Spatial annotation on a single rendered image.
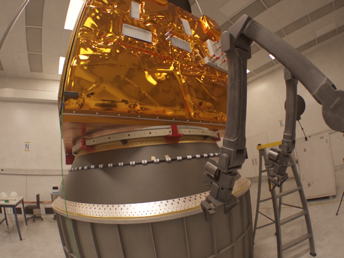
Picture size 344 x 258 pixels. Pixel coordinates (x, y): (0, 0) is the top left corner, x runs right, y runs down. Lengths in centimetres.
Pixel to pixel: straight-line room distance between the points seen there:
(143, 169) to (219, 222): 62
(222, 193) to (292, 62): 44
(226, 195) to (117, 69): 108
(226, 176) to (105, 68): 105
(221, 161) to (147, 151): 74
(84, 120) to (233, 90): 88
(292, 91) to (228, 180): 57
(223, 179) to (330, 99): 39
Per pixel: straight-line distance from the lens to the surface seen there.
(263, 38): 50
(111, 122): 113
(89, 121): 111
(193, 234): 109
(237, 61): 53
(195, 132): 136
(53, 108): 701
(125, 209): 101
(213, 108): 175
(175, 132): 123
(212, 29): 273
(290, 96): 91
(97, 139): 134
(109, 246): 114
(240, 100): 51
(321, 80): 40
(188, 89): 158
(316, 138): 422
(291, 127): 90
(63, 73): 135
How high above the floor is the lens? 142
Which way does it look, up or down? 14 degrees up
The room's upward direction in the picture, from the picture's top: 8 degrees counter-clockwise
